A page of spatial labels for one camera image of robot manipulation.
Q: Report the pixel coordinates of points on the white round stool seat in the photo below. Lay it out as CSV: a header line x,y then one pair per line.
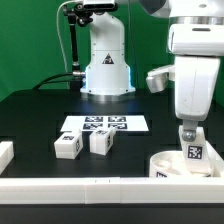
x,y
172,164

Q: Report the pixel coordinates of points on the white fence wall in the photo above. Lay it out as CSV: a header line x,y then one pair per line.
x,y
110,190
6,154
216,161

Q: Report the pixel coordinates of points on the white front fence wall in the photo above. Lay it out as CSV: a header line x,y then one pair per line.
x,y
110,190

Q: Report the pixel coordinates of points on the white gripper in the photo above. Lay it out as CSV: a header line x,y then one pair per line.
x,y
195,78

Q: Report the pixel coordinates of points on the white right fence wall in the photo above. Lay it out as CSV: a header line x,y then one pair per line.
x,y
216,161

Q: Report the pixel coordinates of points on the white tag sheet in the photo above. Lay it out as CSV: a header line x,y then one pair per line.
x,y
130,123

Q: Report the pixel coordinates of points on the white overhead camera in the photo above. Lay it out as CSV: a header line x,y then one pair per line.
x,y
98,4

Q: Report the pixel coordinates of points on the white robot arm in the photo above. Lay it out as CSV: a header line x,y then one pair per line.
x,y
195,38

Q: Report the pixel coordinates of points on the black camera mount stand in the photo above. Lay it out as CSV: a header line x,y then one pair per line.
x,y
76,16

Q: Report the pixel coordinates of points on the white left fence wall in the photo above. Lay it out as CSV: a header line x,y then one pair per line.
x,y
6,154

